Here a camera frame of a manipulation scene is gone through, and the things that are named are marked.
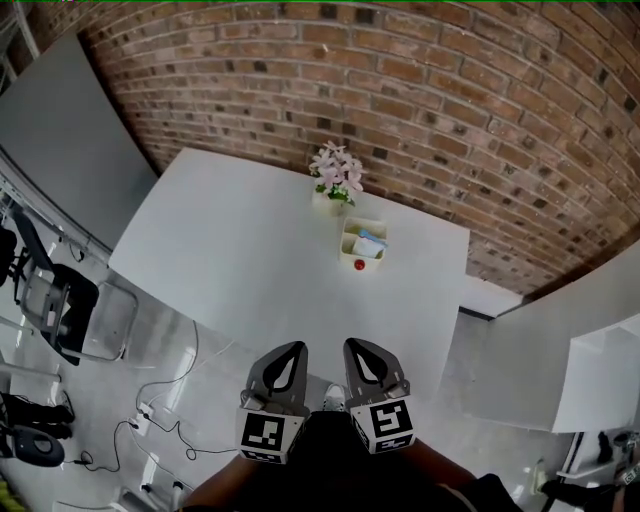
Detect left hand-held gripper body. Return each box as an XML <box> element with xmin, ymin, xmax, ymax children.
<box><xmin>234</xmin><ymin>388</ymin><xmax>311</xmax><ymax>466</ymax></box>

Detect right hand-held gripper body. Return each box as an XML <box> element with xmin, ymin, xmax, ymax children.
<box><xmin>346</xmin><ymin>378</ymin><xmax>418</xmax><ymax>456</ymax></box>

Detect cream organizer box red button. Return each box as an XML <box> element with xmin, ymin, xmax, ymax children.
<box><xmin>339</xmin><ymin>215</ymin><xmax>389</xmax><ymax>274</ymax></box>

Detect clear plastic bag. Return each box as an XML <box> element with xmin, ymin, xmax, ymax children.
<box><xmin>352</xmin><ymin>228</ymin><xmax>389</xmax><ymax>259</ymax></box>

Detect person's left forearm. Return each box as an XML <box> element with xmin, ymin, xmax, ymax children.
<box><xmin>182</xmin><ymin>452</ymin><xmax>261</xmax><ymax>510</ymax></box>

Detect person's right forearm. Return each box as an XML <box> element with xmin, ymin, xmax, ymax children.
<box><xmin>413</xmin><ymin>436</ymin><xmax>477</xmax><ymax>487</ymax></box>

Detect person's white shoe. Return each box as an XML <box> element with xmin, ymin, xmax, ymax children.
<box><xmin>322</xmin><ymin>383</ymin><xmax>346</xmax><ymax>412</ymax></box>

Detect person's black clothing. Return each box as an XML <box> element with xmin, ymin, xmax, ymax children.
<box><xmin>179</xmin><ymin>409</ymin><xmax>524</xmax><ymax>512</ymax></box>

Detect low white panel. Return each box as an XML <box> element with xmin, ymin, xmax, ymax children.
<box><xmin>458</xmin><ymin>273</ymin><xmax>524</xmax><ymax>319</ymax></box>

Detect white power strip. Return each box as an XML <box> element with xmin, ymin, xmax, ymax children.
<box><xmin>127</xmin><ymin>402</ymin><xmax>156</xmax><ymax>434</ymax></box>

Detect grey partition panel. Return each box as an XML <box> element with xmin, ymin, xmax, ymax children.
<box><xmin>437</xmin><ymin>244</ymin><xmax>640</xmax><ymax>434</ymax></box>
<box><xmin>0</xmin><ymin>32</ymin><xmax>161</xmax><ymax>251</ymax></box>

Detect black folding chair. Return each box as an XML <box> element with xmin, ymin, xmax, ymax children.
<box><xmin>12</xmin><ymin>212</ymin><xmax>140</xmax><ymax>367</ymax></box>

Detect pink flowers in white pot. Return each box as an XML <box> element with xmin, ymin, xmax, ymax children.
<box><xmin>308</xmin><ymin>140</ymin><xmax>367</xmax><ymax>218</ymax></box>

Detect white shelf unit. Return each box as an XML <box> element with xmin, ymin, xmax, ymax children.
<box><xmin>552</xmin><ymin>312</ymin><xmax>640</xmax><ymax>435</ymax></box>

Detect black round device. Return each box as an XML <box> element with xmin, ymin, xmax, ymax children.
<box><xmin>0</xmin><ymin>424</ymin><xmax>66</xmax><ymax>469</ymax></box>

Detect black office chair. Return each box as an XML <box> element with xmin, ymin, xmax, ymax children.
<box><xmin>0</xmin><ymin>227</ymin><xmax>31</xmax><ymax>289</ymax></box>

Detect white power cable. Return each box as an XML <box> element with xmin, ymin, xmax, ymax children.
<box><xmin>144</xmin><ymin>341</ymin><xmax>236</xmax><ymax>409</ymax></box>

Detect thin black cable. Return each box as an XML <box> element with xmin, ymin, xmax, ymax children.
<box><xmin>74</xmin><ymin>319</ymin><xmax>239</xmax><ymax>474</ymax></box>

